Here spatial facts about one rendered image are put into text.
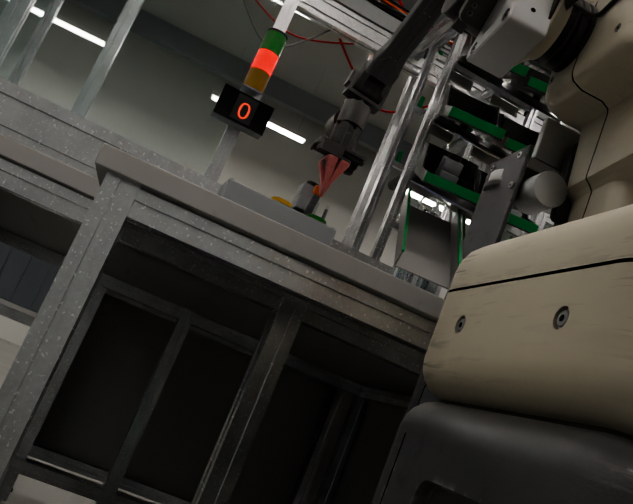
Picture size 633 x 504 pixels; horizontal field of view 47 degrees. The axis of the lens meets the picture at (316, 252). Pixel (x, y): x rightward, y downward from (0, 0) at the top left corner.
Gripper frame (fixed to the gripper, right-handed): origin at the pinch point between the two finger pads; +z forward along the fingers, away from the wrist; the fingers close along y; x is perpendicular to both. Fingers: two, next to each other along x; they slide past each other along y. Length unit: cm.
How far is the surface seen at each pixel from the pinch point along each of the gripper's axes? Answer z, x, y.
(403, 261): 4.7, -2.9, -22.3
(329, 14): -100, -111, -2
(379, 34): -103, -111, -23
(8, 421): 56, 38, 33
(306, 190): -1.4, -8.4, 1.3
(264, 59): -28.0, -19.4, 19.5
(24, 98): 11, 7, 55
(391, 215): -6.6, -13.1, -19.8
